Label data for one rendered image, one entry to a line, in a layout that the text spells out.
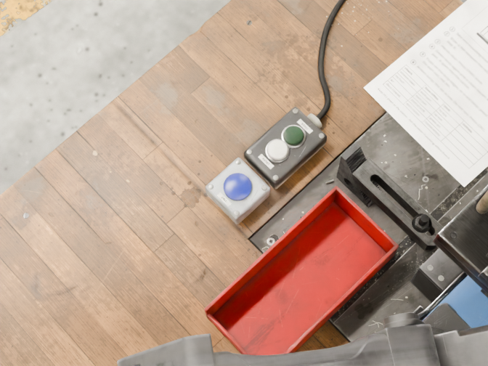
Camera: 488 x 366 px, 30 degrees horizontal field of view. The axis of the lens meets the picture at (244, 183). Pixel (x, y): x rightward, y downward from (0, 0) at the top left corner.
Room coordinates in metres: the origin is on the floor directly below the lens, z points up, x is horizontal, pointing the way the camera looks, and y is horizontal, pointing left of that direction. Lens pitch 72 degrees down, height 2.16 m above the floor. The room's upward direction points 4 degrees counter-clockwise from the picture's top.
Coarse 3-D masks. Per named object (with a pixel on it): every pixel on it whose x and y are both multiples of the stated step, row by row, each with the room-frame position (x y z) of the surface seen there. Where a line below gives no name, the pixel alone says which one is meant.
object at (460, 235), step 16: (480, 192) 0.30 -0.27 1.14; (464, 208) 0.29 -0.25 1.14; (448, 224) 0.27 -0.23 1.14; (464, 224) 0.27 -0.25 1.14; (480, 224) 0.27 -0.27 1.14; (448, 240) 0.25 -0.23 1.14; (464, 240) 0.25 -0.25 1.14; (480, 240) 0.25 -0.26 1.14; (448, 256) 0.24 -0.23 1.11; (464, 256) 0.23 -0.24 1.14; (480, 256) 0.23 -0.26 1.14; (480, 272) 0.21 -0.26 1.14
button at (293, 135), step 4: (288, 128) 0.48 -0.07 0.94; (292, 128) 0.48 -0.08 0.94; (296, 128) 0.48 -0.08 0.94; (300, 128) 0.48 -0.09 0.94; (284, 132) 0.48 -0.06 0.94; (288, 132) 0.48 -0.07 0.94; (292, 132) 0.48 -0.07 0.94; (296, 132) 0.48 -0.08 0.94; (300, 132) 0.48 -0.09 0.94; (284, 136) 0.47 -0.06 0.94; (288, 136) 0.47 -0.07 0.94; (292, 136) 0.47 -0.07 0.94; (296, 136) 0.47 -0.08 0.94; (300, 136) 0.47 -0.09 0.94; (288, 140) 0.47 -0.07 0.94; (292, 140) 0.46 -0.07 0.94; (296, 140) 0.46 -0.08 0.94; (300, 140) 0.46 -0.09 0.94; (288, 144) 0.46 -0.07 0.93; (292, 144) 0.46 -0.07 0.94; (296, 144) 0.46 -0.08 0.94
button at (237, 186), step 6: (234, 174) 0.42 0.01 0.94; (240, 174) 0.42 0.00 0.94; (228, 180) 0.41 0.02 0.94; (234, 180) 0.41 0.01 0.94; (240, 180) 0.41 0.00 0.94; (246, 180) 0.41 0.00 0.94; (228, 186) 0.40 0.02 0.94; (234, 186) 0.40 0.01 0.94; (240, 186) 0.40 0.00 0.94; (246, 186) 0.40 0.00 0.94; (228, 192) 0.39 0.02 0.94; (234, 192) 0.39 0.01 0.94; (240, 192) 0.39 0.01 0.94; (246, 192) 0.39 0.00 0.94; (234, 198) 0.39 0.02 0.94; (240, 198) 0.38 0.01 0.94
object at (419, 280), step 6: (414, 276) 0.25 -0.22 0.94; (420, 276) 0.25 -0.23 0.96; (414, 282) 0.25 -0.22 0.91; (420, 282) 0.24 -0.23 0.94; (426, 282) 0.24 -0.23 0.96; (420, 288) 0.24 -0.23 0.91; (426, 288) 0.24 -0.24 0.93; (432, 288) 0.23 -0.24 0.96; (426, 294) 0.23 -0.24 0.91; (432, 294) 0.23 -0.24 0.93; (438, 294) 0.22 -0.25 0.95; (432, 300) 0.22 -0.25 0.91
